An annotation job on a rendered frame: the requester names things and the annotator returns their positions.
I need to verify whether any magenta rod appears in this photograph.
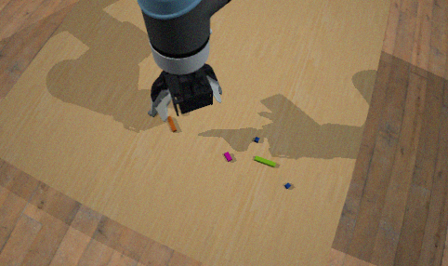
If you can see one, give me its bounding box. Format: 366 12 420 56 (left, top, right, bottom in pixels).
224 152 231 162

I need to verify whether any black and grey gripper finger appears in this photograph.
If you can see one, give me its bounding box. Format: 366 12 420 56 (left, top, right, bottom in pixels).
151 74 172 122
203 63 222 102

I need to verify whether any orange rod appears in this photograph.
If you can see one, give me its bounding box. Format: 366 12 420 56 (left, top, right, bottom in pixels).
167 115 177 132

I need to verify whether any lime green rod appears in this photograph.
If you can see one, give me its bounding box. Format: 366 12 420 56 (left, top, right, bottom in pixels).
254 156 276 167

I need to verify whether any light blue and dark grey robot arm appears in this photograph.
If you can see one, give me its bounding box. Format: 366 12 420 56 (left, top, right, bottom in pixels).
138 0 231 74

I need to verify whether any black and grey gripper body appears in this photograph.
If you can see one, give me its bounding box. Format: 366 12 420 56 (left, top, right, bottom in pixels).
161 66 213 116

